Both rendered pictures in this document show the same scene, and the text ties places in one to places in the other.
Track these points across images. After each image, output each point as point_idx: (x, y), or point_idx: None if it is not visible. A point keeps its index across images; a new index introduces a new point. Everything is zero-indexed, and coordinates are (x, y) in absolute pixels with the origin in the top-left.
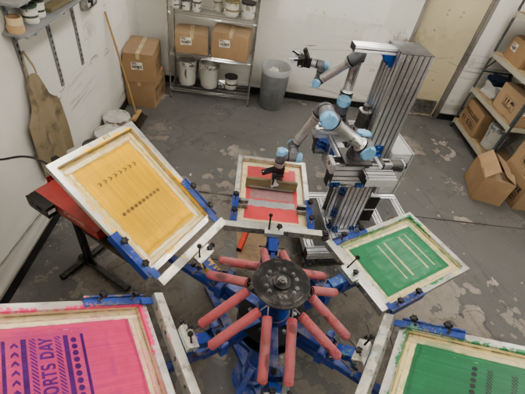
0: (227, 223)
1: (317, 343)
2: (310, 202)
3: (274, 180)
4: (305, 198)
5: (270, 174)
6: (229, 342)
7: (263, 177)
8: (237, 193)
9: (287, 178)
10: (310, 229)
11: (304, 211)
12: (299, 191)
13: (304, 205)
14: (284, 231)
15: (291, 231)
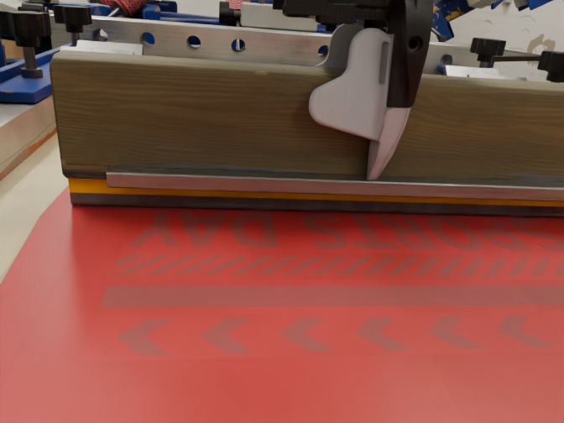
0: (465, 44)
1: (171, 12)
2: (33, 11)
3: (357, 25)
4: (14, 112)
5: (483, 415)
6: (321, 54)
7: (553, 341)
8: (552, 51)
9: (121, 377)
10: (106, 18)
11: (98, 44)
12: (7, 211)
13: (79, 48)
14: (231, 26)
15: (200, 23)
